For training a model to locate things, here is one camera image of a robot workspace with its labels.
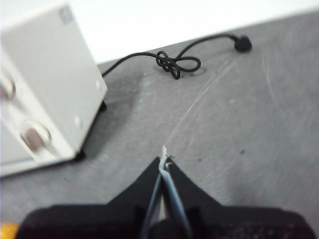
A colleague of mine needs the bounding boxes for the temperature knob of oven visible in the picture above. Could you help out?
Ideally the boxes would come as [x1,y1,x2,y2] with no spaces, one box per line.
[0,71,17,100]

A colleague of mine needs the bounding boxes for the timer knob of oven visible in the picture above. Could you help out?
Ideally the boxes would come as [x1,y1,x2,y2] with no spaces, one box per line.
[19,119,52,153]

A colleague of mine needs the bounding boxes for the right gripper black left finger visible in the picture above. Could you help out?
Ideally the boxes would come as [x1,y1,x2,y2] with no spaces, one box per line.
[17,156,162,239]

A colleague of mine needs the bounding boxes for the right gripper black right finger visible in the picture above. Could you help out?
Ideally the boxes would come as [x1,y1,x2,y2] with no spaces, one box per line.
[161,145,316,239]

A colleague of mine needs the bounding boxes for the black power cable with plug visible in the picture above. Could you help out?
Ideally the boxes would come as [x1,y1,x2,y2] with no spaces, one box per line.
[101,33,252,81]

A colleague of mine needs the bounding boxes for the white Toshiba toaster oven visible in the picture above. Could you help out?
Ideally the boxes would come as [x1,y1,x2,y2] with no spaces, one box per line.
[0,1,108,179]

